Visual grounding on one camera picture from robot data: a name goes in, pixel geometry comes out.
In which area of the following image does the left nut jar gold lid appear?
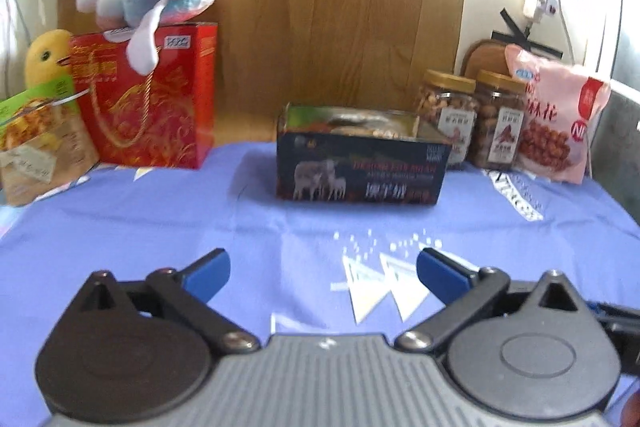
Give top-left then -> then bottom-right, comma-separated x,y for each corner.
416,69 -> 480,168

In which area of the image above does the green brown snack bag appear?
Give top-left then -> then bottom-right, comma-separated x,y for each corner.
1,75 -> 99,207

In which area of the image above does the yellow plush duck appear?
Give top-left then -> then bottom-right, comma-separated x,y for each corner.
24,29 -> 73,89

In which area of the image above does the pink snack bag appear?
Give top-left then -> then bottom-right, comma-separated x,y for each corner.
504,44 -> 611,184

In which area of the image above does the right nut jar gold lid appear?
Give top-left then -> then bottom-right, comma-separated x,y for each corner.
469,69 -> 526,170

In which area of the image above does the blue printed tablecloth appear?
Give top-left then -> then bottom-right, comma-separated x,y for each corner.
1,143 -> 639,426

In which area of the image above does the round woven board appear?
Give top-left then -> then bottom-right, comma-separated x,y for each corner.
460,39 -> 510,79

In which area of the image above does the black sheep print box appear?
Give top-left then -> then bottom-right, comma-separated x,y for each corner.
277,104 -> 452,205

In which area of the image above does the red gift box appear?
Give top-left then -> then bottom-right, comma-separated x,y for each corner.
70,23 -> 218,169

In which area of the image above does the nut jar gold lid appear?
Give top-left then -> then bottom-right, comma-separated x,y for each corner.
416,69 -> 480,168
469,69 -> 526,170

